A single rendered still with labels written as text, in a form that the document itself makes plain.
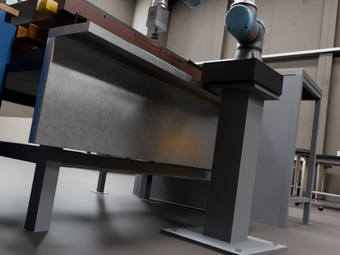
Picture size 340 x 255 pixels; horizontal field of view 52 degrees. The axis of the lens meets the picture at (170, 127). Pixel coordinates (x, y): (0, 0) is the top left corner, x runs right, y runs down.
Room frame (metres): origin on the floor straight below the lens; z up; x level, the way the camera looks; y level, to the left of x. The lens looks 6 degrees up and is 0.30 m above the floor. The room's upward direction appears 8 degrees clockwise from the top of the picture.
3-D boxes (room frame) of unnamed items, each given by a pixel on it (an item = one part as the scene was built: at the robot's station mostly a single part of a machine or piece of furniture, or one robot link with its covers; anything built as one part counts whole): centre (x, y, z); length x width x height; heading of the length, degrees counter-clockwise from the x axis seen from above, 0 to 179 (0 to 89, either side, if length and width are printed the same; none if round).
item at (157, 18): (1.68, 0.15, 1.01); 0.10 x 0.09 x 0.16; 49
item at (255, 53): (1.57, -0.31, 0.82); 0.15 x 0.15 x 0.10
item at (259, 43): (1.56, -0.31, 0.94); 0.13 x 0.12 x 0.14; 150
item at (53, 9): (1.22, 0.50, 0.79); 0.06 x 0.05 x 0.04; 54
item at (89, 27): (1.58, -0.03, 0.67); 1.30 x 0.20 x 0.03; 144
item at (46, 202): (1.28, 0.42, 0.34); 0.06 x 0.06 x 0.68; 54
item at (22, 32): (1.91, 0.09, 0.70); 1.66 x 0.08 x 0.05; 144
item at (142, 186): (2.81, 0.12, 0.34); 0.06 x 0.06 x 0.68; 54
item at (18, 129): (8.57, 3.01, 0.40); 2.20 x 1.74 x 0.81; 48
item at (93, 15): (1.81, -0.05, 0.80); 1.62 x 0.04 x 0.06; 144
